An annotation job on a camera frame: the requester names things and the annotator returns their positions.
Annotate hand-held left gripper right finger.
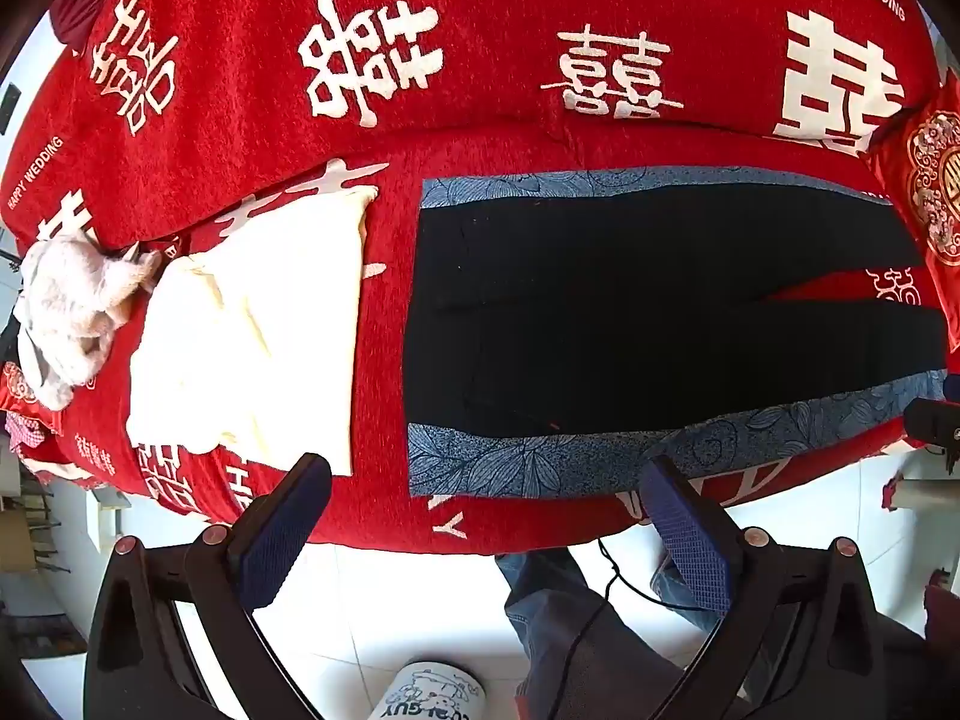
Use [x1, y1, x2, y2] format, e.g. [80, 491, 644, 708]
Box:
[639, 454, 890, 720]

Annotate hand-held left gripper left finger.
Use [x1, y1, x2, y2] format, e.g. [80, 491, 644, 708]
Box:
[82, 452, 332, 720]

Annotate black pants with blue trim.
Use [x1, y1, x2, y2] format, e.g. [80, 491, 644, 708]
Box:
[403, 165, 950, 500]

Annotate person's blue jeans legs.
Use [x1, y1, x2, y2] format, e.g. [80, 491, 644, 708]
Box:
[495, 547, 751, 720]

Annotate cream folded cloth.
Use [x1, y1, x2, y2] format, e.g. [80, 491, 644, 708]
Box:
[126, 184, 378, 477]

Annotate white printed slipper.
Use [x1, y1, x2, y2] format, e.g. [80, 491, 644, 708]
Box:
[371, 661, 488, 720]

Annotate red cushion with gold emblem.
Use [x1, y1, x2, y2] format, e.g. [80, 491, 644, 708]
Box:
[862, 67, 960, 376]

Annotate cardboard box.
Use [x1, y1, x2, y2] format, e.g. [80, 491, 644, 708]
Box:
[0, 495, 40, 575]

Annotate small red patterned cushion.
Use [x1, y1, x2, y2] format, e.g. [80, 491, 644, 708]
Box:
[0, 360, 65, 436]

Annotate white fuzzy cloth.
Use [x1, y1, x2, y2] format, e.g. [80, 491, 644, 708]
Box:
[13, 232, 164, 412]

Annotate red printed sofa cover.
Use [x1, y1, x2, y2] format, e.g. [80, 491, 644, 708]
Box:
[0, 0, 960, 556]

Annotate black cable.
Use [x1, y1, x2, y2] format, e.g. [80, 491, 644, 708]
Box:
[546, 538, 706, 720]

